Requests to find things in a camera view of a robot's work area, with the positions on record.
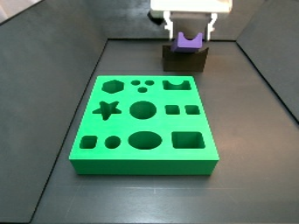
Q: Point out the green shape-sorter block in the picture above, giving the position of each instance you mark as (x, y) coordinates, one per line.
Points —
(144, 128)

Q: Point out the purple arch bar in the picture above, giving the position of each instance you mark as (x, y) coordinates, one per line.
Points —
(183, 45)

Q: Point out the black cradle fixture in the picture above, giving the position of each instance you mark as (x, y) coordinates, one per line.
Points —
(183, 62)

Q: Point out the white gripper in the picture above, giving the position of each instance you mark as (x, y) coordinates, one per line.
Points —
(206, 6)

